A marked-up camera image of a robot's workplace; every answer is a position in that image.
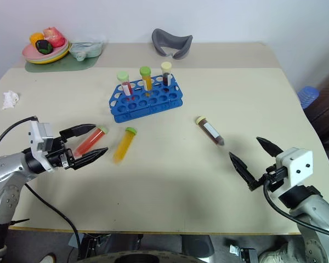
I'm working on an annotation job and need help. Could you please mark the blue plastic stool stack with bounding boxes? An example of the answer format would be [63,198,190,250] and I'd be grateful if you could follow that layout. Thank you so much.
[297,85,322,110]

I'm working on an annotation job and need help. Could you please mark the black and green toy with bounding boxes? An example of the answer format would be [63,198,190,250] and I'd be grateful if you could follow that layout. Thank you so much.
[35,39,54,54]

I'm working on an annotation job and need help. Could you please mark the blue tube rack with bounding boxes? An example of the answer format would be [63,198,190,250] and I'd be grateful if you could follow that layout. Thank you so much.
[109,74,184,123]

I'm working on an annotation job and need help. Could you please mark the long black cable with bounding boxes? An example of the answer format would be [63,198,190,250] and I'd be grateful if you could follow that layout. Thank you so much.
[24,182,82,260]

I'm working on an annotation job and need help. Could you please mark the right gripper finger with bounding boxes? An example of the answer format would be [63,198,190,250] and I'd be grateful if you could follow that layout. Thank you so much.
[229,152,257,190]
[256,136,283,158]

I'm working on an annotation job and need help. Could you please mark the dark grey rounded block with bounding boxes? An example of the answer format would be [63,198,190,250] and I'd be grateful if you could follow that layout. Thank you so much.
[180,234,215,258]

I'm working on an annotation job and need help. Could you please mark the metal bracket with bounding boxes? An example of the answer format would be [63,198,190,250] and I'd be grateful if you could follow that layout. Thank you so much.
[229,244,258,263]

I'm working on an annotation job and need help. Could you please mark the red liquid tube green cap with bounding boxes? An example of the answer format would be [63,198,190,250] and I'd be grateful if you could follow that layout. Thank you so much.
[74,125,110,155]
[116,70,137,102]

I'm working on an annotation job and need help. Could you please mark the orange liquid tube green cap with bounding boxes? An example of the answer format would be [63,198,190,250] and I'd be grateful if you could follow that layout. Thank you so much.
[139,66,154,97]
[112,127,138,164]

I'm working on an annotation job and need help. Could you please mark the brown liquid tube cream cap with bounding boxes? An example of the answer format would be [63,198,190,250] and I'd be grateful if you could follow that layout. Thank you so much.
[195,116,225,146]
[160,61,173,88]

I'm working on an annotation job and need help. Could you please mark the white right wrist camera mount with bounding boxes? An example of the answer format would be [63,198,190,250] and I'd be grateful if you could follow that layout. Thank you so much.
[275,147,314,188]

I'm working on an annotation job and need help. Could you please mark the brown wooden cabinet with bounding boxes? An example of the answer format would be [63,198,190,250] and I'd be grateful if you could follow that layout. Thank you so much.
[303,63,329,143]

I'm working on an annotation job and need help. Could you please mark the grey foam face pad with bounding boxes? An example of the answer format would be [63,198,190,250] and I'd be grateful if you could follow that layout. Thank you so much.
[151,28,194,60]

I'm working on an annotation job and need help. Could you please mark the pale green plastic bag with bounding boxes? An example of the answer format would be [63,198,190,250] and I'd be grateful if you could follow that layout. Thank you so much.
[69,39,105,62]

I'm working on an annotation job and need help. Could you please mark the pink red toy fruit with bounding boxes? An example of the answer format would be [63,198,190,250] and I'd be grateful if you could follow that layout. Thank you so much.
[43,26,65,48]

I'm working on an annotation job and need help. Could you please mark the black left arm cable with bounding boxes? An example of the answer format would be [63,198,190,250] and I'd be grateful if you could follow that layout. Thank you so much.
[0,116,39,162]

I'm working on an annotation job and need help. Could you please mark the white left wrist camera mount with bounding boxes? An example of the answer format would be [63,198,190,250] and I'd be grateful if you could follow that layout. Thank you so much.
[29,119,56,174]

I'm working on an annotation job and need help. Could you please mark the pale green plate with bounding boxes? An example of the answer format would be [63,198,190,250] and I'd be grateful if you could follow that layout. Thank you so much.
[26,45,71,62]

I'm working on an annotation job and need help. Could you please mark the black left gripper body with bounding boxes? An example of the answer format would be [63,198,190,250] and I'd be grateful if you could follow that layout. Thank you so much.
[45,135,75,170]

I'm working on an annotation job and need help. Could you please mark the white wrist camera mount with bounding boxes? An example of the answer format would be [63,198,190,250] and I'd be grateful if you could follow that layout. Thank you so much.
[275,147,314,188]
[29,119,56,174]

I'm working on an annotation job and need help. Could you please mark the orange toy fruit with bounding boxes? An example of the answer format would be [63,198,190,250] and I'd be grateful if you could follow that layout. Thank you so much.
[29,32,45,45]

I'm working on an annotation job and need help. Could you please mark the white sneaker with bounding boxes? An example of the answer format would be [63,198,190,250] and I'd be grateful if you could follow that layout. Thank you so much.
[257,237,301,263]

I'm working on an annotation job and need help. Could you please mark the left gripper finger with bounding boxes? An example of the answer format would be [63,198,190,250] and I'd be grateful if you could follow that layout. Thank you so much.
[70,147,109,170]
[59,123,97,138]

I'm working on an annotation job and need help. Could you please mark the crumpled white tissue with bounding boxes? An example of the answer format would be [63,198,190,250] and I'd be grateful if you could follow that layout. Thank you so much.
[2,90,20,111]

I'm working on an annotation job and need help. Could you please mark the pink plate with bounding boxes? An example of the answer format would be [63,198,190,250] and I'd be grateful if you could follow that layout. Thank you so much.
[22,40,70,60]

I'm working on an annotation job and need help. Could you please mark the stacked plates with toy food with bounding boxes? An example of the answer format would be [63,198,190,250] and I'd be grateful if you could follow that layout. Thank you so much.
[26,43,72,65]

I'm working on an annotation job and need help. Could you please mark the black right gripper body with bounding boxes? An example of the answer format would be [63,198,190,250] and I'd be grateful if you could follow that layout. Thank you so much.
[248,164,288,192]

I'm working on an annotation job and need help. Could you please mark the white orange shoe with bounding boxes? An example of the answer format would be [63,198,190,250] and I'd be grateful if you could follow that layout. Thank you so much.
[39,251,57,263]

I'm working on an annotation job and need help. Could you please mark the green table mat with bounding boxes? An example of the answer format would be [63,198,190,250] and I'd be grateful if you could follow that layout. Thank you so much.
[24,53,102,73]

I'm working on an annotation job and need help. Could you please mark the dark round base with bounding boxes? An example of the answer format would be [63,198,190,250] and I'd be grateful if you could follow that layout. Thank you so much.
[81,248,209,263]

